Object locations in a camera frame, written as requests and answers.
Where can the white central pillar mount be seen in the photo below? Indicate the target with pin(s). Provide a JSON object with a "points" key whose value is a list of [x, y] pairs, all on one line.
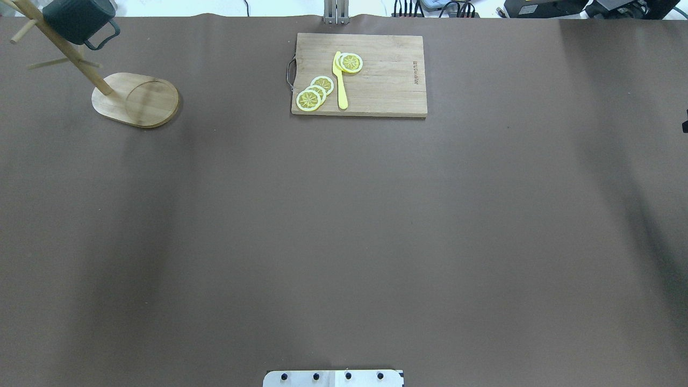
{"points": [[343, 377]]}

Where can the lemon slice middle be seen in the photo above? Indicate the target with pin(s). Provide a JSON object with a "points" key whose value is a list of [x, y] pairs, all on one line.
{"points": [[321, 92]]}

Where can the lemon slice far end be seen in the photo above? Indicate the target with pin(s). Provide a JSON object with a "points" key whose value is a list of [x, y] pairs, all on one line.
{"points": [[308, 101]]}

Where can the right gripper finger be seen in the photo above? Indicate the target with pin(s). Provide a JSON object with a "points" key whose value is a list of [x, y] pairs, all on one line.
{"points": [[686, 126]]}

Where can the lemon slice near handle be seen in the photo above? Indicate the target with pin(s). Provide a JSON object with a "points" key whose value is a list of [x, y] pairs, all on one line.
{"points": [[324, 82]]}

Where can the lemon slice on knife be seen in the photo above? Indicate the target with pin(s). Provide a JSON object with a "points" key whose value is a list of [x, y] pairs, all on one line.
{"points": [[350, 62]]}

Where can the dark blue HOME mug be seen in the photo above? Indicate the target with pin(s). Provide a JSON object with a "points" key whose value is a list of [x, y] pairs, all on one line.
{"points": [[78, 21]]}

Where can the aluminium frame post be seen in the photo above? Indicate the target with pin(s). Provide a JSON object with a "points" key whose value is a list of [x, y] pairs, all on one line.
{"points": [[336, 12]]}

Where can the wooden cup rack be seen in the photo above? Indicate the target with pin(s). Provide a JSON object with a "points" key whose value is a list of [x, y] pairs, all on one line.
{"points": [[138, 100]]}

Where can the yellow plastic knife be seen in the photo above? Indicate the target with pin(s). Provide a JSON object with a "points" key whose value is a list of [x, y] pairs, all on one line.
{"points": [[341, 89]]}

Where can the bamboo cutting board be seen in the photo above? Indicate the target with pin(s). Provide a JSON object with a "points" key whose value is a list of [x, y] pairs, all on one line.
{"points": [[391, 83]]}

